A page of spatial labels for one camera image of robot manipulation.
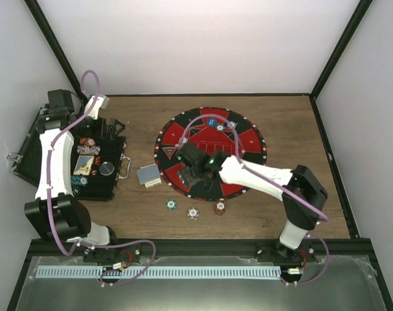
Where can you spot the black poker set case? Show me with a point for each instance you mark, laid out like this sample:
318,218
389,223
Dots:
96,157

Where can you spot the teal chip in case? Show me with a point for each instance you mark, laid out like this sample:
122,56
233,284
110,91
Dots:
79,180

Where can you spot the card deck in case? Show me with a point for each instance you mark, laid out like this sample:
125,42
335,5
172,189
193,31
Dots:
84,165

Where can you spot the round red black poker mat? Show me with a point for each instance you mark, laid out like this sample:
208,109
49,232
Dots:
251,147

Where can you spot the light blue slotted rail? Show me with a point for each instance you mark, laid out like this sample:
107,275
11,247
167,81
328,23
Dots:
161,272

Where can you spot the blue green poker chip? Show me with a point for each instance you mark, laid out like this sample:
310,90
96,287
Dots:
220,127

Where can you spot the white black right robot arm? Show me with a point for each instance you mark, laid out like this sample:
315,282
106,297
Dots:
302,195

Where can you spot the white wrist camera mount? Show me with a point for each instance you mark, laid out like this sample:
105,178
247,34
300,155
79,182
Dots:
94,105

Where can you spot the playing card deck box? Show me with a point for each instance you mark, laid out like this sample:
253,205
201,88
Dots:
149,176

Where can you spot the mixed chips in case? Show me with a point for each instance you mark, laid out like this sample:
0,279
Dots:
88,147

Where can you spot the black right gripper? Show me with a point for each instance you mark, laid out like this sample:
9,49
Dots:
187,179

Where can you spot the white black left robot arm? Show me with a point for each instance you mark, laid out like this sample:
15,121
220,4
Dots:
55,213

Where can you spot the blue small blind button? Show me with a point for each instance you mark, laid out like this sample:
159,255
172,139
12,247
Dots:
211,122

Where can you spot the black dealer button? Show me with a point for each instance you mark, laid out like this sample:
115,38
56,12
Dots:
106,168

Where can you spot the white blue chip stack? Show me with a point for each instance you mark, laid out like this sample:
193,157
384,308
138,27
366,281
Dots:
193,213

